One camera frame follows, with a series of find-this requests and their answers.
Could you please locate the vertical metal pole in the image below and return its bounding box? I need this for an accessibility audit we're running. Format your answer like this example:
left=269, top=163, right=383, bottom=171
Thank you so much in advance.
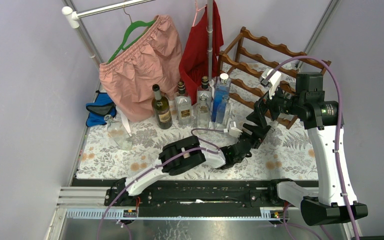
left=206, top=0, right=213, bottom=80

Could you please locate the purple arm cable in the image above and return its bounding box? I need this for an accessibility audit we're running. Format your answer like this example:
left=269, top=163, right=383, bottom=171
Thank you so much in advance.
left=268, top=55, right=362, bottom=240
left=95, top=127, right=228, bottom=240

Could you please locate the clear glass wine bottle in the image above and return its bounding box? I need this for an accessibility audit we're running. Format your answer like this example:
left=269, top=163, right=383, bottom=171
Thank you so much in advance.
left=267, top=119, right=280, bottom=134

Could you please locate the blue black bag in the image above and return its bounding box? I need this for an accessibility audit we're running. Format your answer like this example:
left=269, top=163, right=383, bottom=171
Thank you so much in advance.
left=85, top=90, right=117, bottom=128

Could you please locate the floral table mat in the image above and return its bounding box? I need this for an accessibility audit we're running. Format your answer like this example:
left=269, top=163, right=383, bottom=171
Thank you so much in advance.
left=76, top=62, right=319, bottom=181

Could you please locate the blue glass bottle silver cap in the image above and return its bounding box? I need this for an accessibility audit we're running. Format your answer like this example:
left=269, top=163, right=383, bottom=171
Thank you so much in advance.
left=211, top=73, right=231, bottom=123

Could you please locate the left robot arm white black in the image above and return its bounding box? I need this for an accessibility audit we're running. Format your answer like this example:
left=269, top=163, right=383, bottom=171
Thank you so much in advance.
left=115, top=121, right=272, bottom=206

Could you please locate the metal clothes rail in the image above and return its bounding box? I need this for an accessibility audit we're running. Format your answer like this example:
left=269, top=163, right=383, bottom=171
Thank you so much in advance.
left=61, top=0, right=161, bottom=68

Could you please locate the dark green wine bottle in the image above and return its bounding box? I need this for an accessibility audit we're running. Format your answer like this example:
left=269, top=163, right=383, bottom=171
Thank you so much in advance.
left=151, top=84, right=173, bottom=130

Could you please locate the red garment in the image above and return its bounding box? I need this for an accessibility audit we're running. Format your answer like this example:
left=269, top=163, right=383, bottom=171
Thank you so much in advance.
left=178, top=1, right=224, bottom=105

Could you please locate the pink skirt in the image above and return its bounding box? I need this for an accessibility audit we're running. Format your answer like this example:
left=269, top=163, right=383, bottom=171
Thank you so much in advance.
left=99, top=15, right=183, bottom=122

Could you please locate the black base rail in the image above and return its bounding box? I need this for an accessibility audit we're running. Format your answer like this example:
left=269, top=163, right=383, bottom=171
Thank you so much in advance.
left=72, top=178, right=319, bottom=219

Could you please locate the small clear bottle bluish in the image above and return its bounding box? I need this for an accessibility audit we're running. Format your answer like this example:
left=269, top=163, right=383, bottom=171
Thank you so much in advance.
left=215, top=94, right=231, bottom=130

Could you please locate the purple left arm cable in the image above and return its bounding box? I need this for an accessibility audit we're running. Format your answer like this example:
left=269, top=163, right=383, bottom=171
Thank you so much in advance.
left=95, top=127, right=228, bottom=240

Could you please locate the clear square liquor bottle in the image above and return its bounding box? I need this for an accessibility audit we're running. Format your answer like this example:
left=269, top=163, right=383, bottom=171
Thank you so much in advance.
left=174, top=81, right=192, bottom=125

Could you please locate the wooden wine rack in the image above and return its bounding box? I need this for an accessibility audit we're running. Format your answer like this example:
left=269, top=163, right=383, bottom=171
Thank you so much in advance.
left=218, top=26, right=327, bottom=130

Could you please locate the small clear glass bottle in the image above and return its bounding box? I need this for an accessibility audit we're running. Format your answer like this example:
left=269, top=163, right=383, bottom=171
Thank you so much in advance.
left=196, top=95, right=210, bottom=129

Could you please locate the clear glass flask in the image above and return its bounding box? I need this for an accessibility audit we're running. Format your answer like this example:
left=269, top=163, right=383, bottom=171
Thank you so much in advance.
left=103, top=114, right=133, bottom=151

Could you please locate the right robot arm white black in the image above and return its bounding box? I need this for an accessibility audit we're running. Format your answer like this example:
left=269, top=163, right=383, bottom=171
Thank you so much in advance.
left=247, top=69, right=368, bottom=226

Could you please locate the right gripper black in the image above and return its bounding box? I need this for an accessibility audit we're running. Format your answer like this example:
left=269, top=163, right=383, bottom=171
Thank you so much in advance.
left=246, top=79, right=304, bottom=129

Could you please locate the pink clothes hanger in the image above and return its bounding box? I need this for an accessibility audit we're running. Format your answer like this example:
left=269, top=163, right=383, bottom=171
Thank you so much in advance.
left=192, top=0, right=208, bottom=27

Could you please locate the clear bottle black gold cap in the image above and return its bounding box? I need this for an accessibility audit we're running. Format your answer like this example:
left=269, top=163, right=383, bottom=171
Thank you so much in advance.
left=196, top=76, right=213, bottom=107

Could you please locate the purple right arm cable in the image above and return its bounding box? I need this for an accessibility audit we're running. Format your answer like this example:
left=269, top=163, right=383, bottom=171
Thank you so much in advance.
left=268, top=55, right=362, bottom=240

